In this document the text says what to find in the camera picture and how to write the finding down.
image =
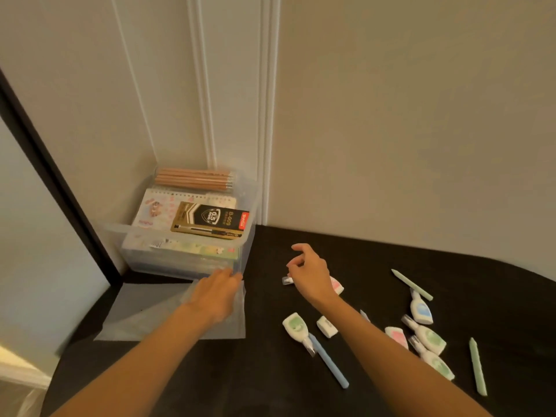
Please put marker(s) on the black framed panel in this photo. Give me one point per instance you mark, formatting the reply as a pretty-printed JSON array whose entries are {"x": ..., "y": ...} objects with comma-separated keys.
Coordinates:
[{"x": 56, "y": 178}]

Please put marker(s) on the white pink correction tape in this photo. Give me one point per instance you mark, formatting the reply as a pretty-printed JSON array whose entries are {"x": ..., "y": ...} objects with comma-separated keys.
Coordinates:
[
  {"x": 338, "y": 285},
  {"x": 397, "y": 337}
]

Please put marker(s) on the clear plastic storage bin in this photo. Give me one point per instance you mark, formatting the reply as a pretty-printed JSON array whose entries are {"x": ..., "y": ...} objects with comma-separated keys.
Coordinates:
[{"x": 249, "y": 212}]

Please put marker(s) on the bundle of wooden pencils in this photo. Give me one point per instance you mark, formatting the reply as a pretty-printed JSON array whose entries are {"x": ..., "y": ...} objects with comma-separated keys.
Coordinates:
[{"x": 191, "y": 179}]

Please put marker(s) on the black gold pen box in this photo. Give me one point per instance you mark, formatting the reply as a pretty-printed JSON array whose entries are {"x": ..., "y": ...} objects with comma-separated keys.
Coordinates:
[{"x": 208, "y": 221}]

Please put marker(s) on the green pencil box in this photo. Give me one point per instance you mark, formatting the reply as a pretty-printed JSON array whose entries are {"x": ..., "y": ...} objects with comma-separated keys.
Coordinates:
[{"x": 195, "y": 249}]

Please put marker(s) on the white blue correction tape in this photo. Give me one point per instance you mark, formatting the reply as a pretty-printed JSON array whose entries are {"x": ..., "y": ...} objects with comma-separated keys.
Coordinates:
[{"x": 421, "y": 310}]

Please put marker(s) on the green highlighter stick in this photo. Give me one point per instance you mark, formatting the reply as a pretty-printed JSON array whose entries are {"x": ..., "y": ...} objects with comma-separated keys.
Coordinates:
[
  {"x": 412, "y": 285},
  {"x": 478, "y": 369}
]

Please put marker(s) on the translucent plastic sheet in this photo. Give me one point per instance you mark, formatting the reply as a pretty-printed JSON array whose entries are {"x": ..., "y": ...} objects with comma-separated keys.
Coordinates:
[{"x": 143, "y": 312}]

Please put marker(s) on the person's left forearm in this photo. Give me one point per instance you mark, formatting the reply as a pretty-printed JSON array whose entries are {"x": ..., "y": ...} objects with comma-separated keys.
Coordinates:
[{"x": 130, "y": 369}]

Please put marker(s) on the white printed correction tape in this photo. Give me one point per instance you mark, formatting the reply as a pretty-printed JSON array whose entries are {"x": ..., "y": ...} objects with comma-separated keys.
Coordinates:
[{"x": 326, "y": 326}]

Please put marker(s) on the person's right hand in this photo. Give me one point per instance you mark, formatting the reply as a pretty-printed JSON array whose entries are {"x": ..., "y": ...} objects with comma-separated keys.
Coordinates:
[{"x": 312, "y": 277}]

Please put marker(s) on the person's left hand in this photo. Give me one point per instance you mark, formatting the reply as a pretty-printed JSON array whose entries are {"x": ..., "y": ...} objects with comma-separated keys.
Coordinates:
[{"x": 215, "y": 299}]

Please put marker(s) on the person's right forearm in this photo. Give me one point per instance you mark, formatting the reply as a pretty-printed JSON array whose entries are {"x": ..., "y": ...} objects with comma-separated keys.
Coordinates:
[{"x": 399, "y": 369}]

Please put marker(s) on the white green correction tape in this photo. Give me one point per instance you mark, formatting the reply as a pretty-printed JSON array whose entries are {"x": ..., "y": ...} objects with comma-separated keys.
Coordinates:
[
  {"x": 436, "y": 362},
  {"x": 430, "y": 338}
]

